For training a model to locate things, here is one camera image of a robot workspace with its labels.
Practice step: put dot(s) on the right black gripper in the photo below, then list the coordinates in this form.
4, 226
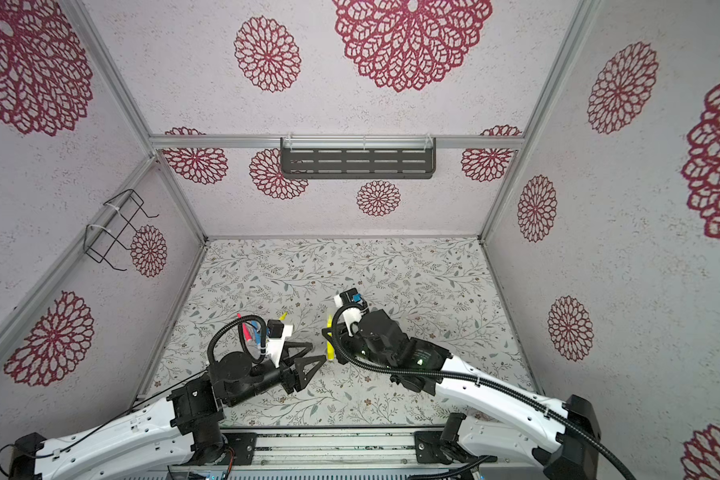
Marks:
346, 339

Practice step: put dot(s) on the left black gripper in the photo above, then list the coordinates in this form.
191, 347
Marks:
298, 377

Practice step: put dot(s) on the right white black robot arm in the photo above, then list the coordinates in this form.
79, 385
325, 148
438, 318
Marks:
438, 372

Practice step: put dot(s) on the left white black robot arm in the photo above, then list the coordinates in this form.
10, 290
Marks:
181, 428

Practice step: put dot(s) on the pink highlighter pen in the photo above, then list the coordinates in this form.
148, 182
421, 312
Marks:
244, 332

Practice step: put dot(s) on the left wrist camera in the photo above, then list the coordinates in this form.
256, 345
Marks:
277, 334

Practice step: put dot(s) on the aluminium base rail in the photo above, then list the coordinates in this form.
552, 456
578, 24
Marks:
367, 447

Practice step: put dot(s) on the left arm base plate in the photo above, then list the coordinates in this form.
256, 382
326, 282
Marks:
239, 448

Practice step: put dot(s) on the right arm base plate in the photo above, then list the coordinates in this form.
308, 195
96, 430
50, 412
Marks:
440, 447

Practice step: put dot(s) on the dark metal wall shelf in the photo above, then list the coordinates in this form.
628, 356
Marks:
358, 159

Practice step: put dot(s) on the black wire wall basket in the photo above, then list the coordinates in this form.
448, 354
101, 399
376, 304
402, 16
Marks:
99, 239

